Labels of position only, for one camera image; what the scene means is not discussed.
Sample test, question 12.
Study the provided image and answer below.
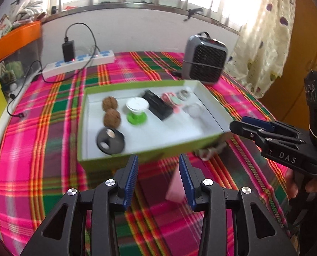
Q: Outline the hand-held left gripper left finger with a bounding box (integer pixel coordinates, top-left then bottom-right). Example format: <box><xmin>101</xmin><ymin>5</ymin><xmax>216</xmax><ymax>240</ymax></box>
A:
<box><xmin>20</xmin><ymin>153</ymin><xmax>139</xmax><ymax>256</ymax></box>

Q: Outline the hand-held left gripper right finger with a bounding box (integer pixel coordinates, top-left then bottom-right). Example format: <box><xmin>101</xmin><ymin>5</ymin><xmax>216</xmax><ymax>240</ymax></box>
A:
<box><xmin>178</xmin><ymin>153</ymin><xmax>299</xmax><ymax>256</ymax></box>

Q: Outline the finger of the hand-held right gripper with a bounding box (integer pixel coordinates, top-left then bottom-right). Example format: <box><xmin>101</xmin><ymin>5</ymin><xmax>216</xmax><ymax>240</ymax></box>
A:
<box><xmin>229</xmin><ymin>121</ymin><xmax>306</xmax><ymax>148</ymax></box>
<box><xmin>241</xmin><ymin>116</ymin><xmax>302</xmax><ymax>137</ymax></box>

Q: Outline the pink stapler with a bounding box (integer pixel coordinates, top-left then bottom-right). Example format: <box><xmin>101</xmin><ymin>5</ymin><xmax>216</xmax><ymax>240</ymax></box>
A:
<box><xmin>165</xmin><ymin>165</ymin><xmax>188</xmax><ymax>202</ymax></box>

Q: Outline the black round disc holder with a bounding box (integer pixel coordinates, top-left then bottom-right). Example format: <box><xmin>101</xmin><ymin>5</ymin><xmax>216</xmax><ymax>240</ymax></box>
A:
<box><xmin>95</xmin><ymin>128</ymin><xmax>126</xmax><ymax>155</ymax></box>

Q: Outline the green and white cardboard box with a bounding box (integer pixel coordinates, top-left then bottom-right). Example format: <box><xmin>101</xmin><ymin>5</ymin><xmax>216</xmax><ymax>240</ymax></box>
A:
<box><xmin>77</xmin><ymin>80</ymin><xmax>232</xmax><ymax>172</ymax></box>

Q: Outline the brown walnut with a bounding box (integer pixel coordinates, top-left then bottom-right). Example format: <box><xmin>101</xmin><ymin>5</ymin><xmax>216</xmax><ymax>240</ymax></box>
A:
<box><xmin>102</xmin><ymin>97</ymin><xmax>118</xmax><ymax>112</ymax></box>
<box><xmin>104</xmin><ymin>109</ymin><xmax>122</xmax><ymax>127</ymax></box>

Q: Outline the white round gadget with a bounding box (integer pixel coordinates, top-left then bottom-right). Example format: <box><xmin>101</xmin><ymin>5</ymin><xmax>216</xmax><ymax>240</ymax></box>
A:
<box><xmin>176</xmin><ymin>89</ymin><xmax>192</xmax><ymax>101</ymax></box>

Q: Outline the green spool with white top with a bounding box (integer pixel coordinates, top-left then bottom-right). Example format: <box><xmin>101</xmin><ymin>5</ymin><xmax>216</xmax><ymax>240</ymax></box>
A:
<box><xmin>125</xmin><ymin>98</ymin><xmax>150</xmax><ymax>125</ymax></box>

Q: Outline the pink and mint clip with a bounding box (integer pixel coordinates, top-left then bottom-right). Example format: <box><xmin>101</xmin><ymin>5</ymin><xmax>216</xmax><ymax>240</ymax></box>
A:
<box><xmin>161</xmin><ymin>92</ymin><xmax>182</xmax><ymax>113</ymax></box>

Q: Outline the black rectangular device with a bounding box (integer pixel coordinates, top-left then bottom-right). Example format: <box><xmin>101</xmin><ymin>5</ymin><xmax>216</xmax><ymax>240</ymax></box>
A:
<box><xmin>142</xmin><ymin>90</ymin><xmax>173</xmax><ymax>121</ymax></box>

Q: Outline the person's right hand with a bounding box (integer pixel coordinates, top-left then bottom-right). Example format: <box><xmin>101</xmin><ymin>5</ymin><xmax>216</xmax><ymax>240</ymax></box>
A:
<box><xmin>285</xmin><ymin>169</ymin><xmax>317</xmax><ymax>199</ymax></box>

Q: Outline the clear tape roll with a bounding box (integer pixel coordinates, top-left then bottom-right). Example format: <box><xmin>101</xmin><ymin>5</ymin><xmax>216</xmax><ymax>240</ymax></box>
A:
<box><xmin>184</xmin><ymin>103</ymin><xmax>203</xmax><ymax>119</ymax></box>

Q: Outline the grey desktop heater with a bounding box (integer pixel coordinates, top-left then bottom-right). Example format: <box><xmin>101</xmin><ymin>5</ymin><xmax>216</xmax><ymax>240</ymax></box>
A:
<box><xmin>181</xmin><ymin>33</ymin><xmax>228</xmax><ymax>85</ymax></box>

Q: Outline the floral curtain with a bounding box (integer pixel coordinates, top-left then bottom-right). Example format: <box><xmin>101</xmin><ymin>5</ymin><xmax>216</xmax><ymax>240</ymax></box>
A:
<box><xmin>224</xmin><ymin>0</ymin><xmax>298</xmax><ymax>98</ymax></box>

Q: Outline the plaid tablecloth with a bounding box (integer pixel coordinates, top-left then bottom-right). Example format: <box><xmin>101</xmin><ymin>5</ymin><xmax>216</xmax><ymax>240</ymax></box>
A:
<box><xmin>0</xmin><ymin>51</ymin><xmax>292</xmax><ymax>256</ymax></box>

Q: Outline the wooden door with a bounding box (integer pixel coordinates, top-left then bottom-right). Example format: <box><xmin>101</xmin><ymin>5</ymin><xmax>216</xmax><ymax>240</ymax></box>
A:
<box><xmin>265</xmin><ymin>0</ymin><xmax>317</xmax><ymax>128</ymax></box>

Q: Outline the white power strip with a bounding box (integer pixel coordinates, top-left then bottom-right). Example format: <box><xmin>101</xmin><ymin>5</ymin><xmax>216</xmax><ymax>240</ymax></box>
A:
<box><xmin>42</xmin><ymin>49</ymin><xmax>115</xmax><ymax>79</ymax></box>

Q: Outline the black power adapter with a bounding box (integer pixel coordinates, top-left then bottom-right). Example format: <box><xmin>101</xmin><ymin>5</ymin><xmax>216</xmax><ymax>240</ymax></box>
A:
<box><xmin>62</xmin><ymin>41</ymin><xmax>75</xmax><ymax>62</ymax></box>

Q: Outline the clear storage tank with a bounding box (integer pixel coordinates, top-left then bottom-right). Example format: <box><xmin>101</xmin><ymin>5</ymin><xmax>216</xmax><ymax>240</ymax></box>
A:
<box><xmin>0</xmin><ymin>35</ymin><xmax>43</xmax><ymax>86</ymax></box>

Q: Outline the green round ornament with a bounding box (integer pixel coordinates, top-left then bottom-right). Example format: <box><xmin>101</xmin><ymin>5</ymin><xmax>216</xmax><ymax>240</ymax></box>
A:
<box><xmin>5</xmin><ymin>61</ymin><xmax>24</xmax><ymax>78</ymax></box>

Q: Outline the orange tray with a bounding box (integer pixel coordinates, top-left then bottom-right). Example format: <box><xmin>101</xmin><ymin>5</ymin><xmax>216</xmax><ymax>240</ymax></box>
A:
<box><xmin>0</xmin><ymin>20</ymin><xmax>42</xmax><ymax>65</ymax></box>

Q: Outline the white plastic bag pile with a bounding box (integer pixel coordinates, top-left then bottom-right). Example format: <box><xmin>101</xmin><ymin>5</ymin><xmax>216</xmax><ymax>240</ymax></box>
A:
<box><xmin>10</xmin><ymin>0</ymin><xmax>48</xmax><ymax>23</ymax></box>

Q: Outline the white usb cable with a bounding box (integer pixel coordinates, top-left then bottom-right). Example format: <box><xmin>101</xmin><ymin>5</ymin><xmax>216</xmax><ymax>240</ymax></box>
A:
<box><xmin>194</xmin><ymin>141</ymin><xmax>228</xmax><ymax>161</ymax></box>

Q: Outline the black charging cable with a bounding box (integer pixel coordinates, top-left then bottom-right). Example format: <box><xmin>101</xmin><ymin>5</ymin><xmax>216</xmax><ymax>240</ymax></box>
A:
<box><xmin>6</xmin><ymin>23</ymin><xmax>99</xmax><ymax>118</ymax></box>

